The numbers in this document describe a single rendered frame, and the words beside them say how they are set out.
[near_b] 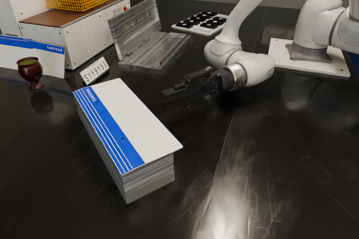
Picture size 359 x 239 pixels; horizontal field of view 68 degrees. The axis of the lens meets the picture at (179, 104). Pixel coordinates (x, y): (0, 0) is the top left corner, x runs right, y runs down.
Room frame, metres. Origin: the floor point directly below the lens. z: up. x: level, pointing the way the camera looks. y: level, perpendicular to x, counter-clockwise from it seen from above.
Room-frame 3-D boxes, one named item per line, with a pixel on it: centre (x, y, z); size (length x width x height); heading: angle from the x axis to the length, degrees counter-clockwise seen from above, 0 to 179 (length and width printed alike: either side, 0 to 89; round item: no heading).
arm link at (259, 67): (0.88, -0.26, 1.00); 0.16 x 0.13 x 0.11; 122
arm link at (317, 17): (1.20, -0.62, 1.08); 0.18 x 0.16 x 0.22; 40
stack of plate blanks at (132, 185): (0.58, 0.17, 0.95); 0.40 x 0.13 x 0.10; 32
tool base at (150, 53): (1.26, 0.10, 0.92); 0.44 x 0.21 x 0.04; 160
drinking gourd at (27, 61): (0.92, 0.57, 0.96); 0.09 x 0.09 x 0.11
